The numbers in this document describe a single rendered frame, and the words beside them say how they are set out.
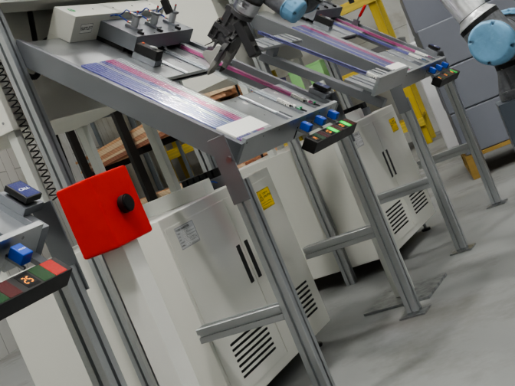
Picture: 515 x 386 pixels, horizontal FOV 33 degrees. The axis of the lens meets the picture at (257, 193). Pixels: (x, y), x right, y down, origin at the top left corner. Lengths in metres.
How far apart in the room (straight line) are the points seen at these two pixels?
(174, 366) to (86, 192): 0.42
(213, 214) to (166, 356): 0.71
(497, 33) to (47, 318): 1.48
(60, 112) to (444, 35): 3.05
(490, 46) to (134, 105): 0.92
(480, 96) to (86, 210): 3.70
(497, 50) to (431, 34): 2.95
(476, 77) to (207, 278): 3.16
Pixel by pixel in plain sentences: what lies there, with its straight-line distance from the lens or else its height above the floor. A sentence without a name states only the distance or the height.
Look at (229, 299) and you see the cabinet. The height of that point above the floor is 0.33.
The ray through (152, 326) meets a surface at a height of 0.43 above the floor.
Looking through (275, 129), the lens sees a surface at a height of 0.72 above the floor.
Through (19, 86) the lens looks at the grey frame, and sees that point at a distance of 2.47.
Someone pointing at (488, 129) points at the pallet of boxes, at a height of 0.24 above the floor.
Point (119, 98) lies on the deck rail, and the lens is 2.32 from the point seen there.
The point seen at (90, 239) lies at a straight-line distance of 1.91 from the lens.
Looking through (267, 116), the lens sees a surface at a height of 0.77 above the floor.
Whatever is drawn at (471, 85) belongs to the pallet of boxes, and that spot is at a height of 0.52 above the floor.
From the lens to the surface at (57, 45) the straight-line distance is 2.58.
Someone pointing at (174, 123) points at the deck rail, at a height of 0.83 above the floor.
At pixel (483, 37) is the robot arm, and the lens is 2.36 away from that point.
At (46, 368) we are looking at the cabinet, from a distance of 2.73.
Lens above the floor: 0.72
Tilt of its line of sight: 3 degrees down
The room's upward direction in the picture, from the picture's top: 23 degrees counter-clockwise
